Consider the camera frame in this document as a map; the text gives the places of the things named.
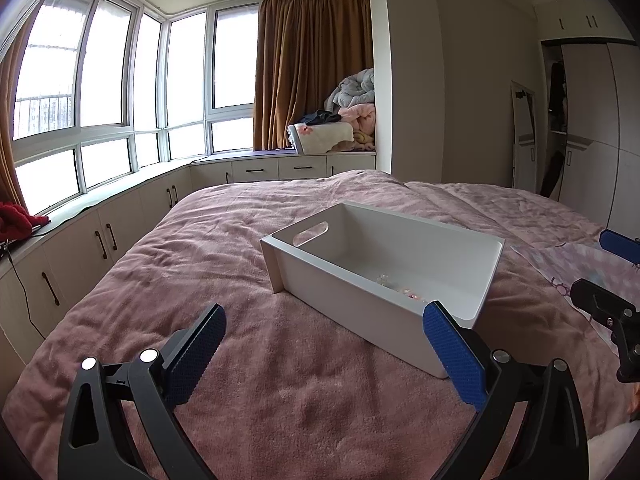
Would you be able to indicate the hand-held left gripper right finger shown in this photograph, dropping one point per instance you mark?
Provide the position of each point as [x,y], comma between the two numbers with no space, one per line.
[455,355]

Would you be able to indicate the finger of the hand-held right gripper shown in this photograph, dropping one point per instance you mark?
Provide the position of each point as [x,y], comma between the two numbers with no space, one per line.
[622,246]
[600,302]

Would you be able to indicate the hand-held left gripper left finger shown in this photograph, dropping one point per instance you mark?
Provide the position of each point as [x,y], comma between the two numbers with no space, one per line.
[195,350]

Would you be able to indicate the silver flower earring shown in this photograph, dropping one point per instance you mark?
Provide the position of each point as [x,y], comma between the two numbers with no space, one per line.
[382,278]

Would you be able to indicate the white storage box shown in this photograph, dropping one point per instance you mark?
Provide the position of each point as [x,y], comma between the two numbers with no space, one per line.
[350,310]

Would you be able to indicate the pink patterned sheet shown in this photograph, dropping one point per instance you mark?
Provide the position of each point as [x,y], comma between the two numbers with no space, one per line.
[560,270]

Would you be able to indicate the pink plush bed blanket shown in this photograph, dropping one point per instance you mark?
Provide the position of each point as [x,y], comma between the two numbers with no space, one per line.
[225,260]

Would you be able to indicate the beige wardrobe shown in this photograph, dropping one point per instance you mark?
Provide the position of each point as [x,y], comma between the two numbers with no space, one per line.
[595,135]

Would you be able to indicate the leaning mirror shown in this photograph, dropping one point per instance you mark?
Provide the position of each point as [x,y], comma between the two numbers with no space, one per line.
[524,135]

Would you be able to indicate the beige window cabinets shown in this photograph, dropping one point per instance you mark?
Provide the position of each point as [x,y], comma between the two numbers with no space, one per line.
[75,260]

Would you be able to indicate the red cloth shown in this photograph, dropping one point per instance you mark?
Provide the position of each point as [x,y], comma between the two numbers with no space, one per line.
[20,220]

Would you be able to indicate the pink folded blanket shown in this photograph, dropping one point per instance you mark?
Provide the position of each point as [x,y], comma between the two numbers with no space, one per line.
[360,122]

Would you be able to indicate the dark clothing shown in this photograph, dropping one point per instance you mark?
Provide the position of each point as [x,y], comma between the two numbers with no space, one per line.
[320,118]

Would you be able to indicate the grey quilt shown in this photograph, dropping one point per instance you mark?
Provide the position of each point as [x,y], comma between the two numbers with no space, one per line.
[355,90]

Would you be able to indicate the brown curtain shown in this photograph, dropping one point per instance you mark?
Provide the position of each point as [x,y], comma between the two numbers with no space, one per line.
[310,70]
[7,135]

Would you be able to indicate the white framed bay window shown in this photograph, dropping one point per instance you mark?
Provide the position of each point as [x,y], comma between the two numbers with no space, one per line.
[105,70]

